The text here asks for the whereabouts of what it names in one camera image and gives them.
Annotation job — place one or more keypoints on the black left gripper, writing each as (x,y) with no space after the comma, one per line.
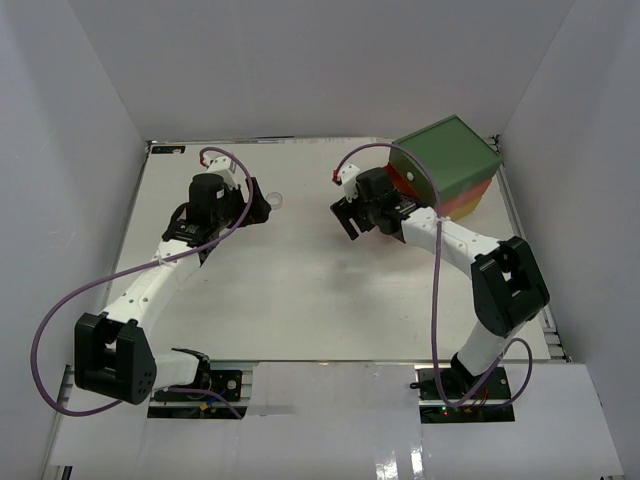
(259,209)

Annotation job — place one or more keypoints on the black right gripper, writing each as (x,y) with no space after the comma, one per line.
(345,211)

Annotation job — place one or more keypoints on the small clear tape roll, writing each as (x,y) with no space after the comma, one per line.
(275,200)

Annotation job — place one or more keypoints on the green drawer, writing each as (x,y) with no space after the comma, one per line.
(409,176)

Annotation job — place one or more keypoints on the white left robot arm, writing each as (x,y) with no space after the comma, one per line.
(112,353)

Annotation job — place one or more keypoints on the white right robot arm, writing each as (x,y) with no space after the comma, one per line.
(507,286)

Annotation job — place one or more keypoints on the green drawer cabinet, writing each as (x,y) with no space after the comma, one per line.
(456,157)

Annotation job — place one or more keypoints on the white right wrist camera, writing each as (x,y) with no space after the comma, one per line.
(346,177)

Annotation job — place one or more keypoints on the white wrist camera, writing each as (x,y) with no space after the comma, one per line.
(346,177)
(223,166)

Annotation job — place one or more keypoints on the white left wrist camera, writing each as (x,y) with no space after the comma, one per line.
(223,166)

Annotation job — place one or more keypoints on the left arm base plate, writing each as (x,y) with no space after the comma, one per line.
(224,395)

